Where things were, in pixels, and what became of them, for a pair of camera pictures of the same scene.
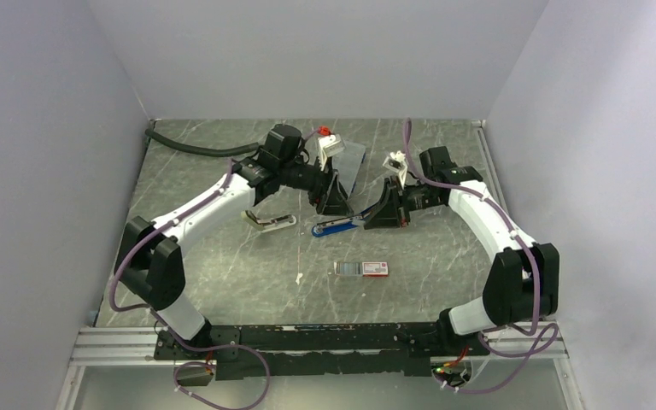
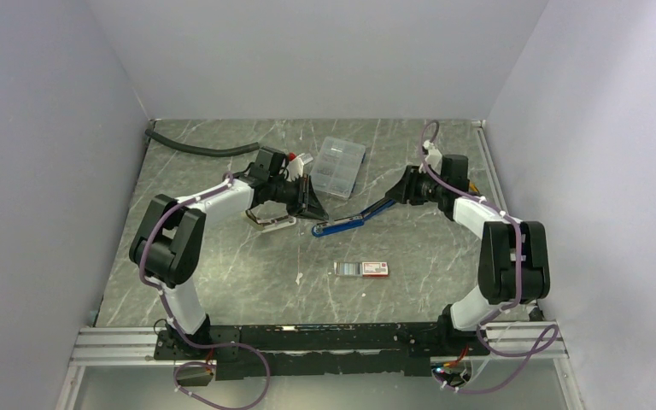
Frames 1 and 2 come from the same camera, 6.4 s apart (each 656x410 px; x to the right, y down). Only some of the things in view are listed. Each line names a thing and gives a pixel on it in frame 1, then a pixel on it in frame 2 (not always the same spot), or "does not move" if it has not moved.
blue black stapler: x=330 y=226 does not move
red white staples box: x=364 y=268 does not move
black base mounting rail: x=270 y=351 does not move
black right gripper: x=390 y=213 → x=405 y=190
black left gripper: x=329 y=198 → x=307 y=203
